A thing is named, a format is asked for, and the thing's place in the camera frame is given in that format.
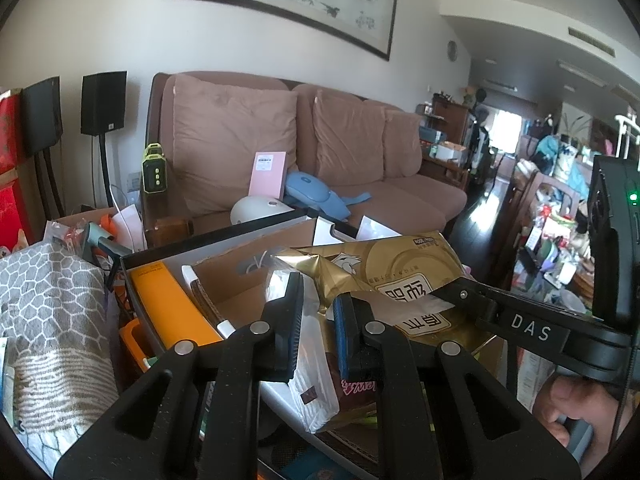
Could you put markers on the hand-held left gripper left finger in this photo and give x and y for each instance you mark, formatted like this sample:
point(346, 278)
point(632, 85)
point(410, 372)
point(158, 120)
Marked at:
point(290, 330)

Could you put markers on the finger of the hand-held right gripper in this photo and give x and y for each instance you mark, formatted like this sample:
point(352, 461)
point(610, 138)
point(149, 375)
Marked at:
point(520, 327)

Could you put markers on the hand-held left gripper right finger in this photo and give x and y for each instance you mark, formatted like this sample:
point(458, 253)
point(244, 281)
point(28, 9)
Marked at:
point(342, 340)

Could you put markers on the large cardboard box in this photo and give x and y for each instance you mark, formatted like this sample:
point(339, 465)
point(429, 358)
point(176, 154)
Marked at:
point(240, 280)

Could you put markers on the person's right hand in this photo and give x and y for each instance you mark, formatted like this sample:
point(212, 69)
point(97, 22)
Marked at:
point(595, 400)

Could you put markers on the cluttered dining table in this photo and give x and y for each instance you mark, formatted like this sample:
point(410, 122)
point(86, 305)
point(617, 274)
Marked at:
point(550, 220)

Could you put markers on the white cardboard divider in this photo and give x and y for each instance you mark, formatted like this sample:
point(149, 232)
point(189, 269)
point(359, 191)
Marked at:
point(325, 232)

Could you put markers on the white slim box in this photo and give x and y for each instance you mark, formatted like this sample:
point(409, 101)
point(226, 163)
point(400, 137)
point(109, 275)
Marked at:
point(189, 277)

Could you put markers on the white dome lamp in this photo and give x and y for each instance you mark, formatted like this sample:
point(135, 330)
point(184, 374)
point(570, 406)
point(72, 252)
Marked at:
point(255, 210)

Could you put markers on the orange box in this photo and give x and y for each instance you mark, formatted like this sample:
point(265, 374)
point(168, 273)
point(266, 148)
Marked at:
point(165, 305)

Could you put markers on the white rack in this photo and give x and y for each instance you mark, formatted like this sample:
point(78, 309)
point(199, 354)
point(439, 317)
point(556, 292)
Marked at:
point(625, 127)

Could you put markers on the brown sofa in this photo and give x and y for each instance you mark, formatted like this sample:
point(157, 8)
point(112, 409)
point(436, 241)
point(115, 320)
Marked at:
point(400, 200)

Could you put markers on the pink flat box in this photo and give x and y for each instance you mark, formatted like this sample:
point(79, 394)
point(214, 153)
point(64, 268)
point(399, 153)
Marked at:
point(267, 175)

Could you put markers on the orange plastic crate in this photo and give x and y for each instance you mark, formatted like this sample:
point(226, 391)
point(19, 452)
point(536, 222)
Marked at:
point(132, 340)

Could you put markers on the white paper bag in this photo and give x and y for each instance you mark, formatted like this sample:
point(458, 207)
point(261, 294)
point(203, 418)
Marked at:
point(130, 225)

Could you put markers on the medium brown cushion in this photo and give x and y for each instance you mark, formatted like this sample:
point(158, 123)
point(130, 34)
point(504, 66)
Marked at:
point(345, 135)

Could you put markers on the large brown cushion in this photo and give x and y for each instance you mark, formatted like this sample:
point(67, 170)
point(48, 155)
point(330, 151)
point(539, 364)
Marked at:
point(225, 135)

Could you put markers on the narrow brown cushion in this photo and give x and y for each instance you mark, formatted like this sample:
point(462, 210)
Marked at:
point(402, 142)

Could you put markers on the green portable radio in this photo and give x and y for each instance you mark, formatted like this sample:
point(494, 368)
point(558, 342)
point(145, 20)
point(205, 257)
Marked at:
point(155, 172)

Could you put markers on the wooden shelf cabinet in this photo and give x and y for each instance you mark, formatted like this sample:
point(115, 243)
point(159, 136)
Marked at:
point(450, 120)

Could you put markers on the teal glue gun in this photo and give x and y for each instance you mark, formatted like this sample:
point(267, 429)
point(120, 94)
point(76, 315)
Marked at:
point(95, 235)

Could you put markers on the patterned grey blanket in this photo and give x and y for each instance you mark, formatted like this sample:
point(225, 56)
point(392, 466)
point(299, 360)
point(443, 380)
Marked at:
point(50, 310)

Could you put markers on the cardboard box of clutter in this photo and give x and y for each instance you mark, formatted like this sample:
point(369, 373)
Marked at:
point(75, 220)

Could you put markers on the black speaker stand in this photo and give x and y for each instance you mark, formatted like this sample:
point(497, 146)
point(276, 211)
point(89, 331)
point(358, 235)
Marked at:
point(50, 180)
point(105, 170)

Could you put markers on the black speaker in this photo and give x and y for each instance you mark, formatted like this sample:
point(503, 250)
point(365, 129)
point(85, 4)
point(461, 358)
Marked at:
point(102, 102)
point(42, 115)

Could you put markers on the red gift box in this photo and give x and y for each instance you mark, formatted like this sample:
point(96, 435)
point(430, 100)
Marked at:
point(12, 210)

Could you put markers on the red gift bag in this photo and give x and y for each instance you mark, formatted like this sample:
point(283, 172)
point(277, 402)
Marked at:
point(10, 130)

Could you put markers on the wall clock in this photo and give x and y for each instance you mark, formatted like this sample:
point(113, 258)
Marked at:
point(452, 50)

